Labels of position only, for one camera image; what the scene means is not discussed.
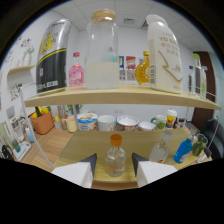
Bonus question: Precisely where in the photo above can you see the clear bottle orange cap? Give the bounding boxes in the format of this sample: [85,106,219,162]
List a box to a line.
[105,133,127,178]

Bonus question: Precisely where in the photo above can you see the clear bottle green cap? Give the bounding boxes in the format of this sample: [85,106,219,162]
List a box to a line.
[192,53,208,99]

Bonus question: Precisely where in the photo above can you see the glass cup of limes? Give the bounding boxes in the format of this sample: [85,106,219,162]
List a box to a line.
[191,133,209,158]

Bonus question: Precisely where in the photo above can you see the white ceramic cup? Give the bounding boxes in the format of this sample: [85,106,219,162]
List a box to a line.
[97,114,117,132]

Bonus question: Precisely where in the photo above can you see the clear bottle red label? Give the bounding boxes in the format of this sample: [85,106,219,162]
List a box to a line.
[148,129,173,164]

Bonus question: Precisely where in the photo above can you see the blue liquid bottle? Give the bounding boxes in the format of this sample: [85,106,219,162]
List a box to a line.
[173,138,193,164]

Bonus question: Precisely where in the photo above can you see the small white bowl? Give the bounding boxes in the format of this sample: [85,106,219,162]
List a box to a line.
[137,121,157,132]

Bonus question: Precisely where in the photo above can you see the green white mug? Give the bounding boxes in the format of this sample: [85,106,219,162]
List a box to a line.
[150,114,168,131]

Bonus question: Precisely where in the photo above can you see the blue white food tub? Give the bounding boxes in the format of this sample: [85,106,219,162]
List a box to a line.
[76,112,99,132]

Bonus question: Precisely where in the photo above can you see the large white bowl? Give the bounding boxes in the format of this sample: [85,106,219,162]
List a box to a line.
[116,115,140,132]

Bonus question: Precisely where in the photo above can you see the dark small bottles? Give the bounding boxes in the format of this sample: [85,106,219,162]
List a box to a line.
[176,118,188,129]

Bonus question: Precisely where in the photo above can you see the white tray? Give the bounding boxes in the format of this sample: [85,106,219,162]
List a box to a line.
[13,140,32,162]

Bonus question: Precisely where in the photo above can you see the orange storage box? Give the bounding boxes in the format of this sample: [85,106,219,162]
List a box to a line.
[29,107,55,135]

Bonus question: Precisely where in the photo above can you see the green potted plant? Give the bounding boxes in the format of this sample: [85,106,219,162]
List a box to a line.
[64,104,84,116]

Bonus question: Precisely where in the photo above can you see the black armchair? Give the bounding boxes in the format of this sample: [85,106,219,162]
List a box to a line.
[201,118,224,159]

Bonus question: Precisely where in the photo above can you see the wooden two-tier shelf rack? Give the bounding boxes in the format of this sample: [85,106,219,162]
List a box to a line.
[20,82,222,183]

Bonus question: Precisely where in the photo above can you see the pink small bottle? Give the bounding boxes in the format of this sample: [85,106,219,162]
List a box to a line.
[68,51,85,88]

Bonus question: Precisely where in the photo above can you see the clear bottle blue cap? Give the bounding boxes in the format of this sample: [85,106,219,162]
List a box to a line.
[187,65,195,93]

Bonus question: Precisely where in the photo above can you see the glass jar cork lid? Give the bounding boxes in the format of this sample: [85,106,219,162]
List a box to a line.
[83,8,120,90]

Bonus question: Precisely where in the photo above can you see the black tall drink can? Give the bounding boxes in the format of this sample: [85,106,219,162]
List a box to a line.
[35,18,72,94]

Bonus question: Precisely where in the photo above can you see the brown door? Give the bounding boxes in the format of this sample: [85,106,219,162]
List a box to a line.
[191,51,218,131]

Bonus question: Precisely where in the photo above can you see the teal small bottle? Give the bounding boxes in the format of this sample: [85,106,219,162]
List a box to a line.
[108,46,118,63]

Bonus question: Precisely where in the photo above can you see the ceiling air vent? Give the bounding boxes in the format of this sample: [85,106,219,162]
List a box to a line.
[123,17,136,25]

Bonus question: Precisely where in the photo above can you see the dark handled muddler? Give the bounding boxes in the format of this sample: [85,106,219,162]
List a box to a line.
[201,146,213,159]

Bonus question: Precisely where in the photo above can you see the red wall poster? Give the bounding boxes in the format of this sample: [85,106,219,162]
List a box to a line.
[125,55,137,71]

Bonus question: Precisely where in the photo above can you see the blue wall poster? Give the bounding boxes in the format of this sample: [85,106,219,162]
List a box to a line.
[118,55,126,71]

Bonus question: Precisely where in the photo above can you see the wooden wall shelf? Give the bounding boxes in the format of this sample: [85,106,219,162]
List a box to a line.
[7,64,37,76]

